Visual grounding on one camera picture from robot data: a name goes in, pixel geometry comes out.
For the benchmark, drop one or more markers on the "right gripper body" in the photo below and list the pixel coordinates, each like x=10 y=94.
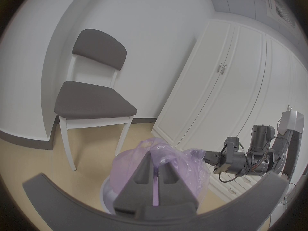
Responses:
x=237 y=162

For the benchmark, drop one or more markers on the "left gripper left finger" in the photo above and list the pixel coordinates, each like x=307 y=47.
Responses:
x=134 y=196

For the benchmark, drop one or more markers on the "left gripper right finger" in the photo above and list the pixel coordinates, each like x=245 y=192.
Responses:
x=176 y=196

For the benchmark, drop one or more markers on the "purple plastic bag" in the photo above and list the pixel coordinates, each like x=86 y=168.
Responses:
x=190 y=169

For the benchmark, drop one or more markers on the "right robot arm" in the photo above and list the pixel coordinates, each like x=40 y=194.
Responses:
x=291 y=121

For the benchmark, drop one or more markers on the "white trash bin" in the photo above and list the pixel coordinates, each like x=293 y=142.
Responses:
x=105 y=196

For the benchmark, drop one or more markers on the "white wardrobe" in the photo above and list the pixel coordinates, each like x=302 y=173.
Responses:
x=216 y=105

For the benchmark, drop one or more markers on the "white chair grey cushions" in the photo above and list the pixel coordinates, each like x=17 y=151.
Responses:
x=91 y=100

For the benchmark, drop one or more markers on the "ceiling air vent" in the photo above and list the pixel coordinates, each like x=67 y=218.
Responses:
x=281 y=8

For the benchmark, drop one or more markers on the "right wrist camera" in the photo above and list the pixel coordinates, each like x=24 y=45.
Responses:
x=232 y=143

